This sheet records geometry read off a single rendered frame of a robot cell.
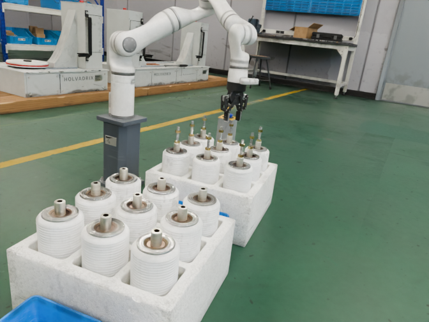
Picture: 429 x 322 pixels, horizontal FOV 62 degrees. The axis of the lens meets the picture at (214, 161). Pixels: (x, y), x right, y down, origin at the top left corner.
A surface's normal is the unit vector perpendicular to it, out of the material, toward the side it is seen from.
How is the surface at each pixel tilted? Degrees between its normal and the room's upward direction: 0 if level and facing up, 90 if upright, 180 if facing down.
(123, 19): 90
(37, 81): 90
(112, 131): 91
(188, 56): 90
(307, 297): 0
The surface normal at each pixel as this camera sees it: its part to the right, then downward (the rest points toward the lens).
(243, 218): -0.36, 0.27
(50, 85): 0.87, 0.25
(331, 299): 0.11, -0.94
